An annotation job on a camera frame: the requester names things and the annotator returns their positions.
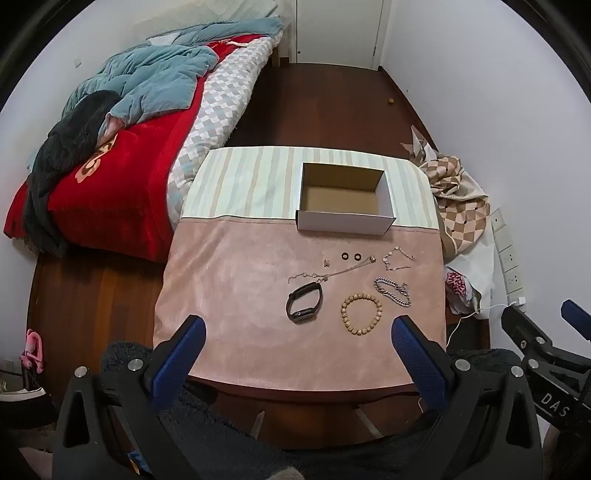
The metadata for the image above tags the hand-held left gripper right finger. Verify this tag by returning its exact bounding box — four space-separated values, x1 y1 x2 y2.
391 315 543 480

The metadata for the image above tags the wooden bead bracelet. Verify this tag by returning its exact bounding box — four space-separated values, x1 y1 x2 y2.
341 294 384 336

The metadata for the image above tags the white red printed bag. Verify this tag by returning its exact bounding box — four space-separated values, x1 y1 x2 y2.
445 270 477 315

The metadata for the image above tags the bed with red blanket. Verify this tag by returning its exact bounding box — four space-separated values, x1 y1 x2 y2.
4 34 259 264

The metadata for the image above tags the small silver chain bracelet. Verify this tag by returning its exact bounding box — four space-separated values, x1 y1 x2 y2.
383 248 415 272

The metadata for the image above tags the white cable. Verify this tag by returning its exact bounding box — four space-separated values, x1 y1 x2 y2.
444 302 513 348

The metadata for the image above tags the person's dark fleece clothing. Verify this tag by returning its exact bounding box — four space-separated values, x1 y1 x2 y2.
99 340 525 480

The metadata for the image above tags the beige checkered cloth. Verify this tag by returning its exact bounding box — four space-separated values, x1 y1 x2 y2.
402 126 490 257

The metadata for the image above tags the checkered grey white quilt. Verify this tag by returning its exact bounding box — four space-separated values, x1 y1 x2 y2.
167 36 282 229

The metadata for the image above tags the pink plastic item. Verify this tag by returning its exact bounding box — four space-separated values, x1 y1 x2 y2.
20 329 45 374

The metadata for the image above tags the thin pendant necklace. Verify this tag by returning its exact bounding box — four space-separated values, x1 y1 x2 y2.
288 255 376 284

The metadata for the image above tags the white door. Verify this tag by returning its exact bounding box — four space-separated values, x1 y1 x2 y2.
295 0 385 70

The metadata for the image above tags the table with pink cloth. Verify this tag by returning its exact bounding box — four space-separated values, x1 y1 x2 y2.
152 146 448 395

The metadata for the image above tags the black smart band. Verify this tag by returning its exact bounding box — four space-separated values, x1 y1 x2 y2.
286 281 324 324

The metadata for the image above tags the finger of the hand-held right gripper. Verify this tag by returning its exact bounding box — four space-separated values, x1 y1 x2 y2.
501 305 583 371
560 299 591 344

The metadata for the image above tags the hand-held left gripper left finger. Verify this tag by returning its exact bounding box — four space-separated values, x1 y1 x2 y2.
52 315 207 480

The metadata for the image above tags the dark fuzzy blanket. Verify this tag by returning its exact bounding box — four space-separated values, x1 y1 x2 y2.
23 90 123 257

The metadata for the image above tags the white cardboard box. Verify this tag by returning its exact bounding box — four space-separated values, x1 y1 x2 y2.
295 162 398 236

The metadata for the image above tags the teal quilt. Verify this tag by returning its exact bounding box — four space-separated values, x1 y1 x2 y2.
62 17 283 126

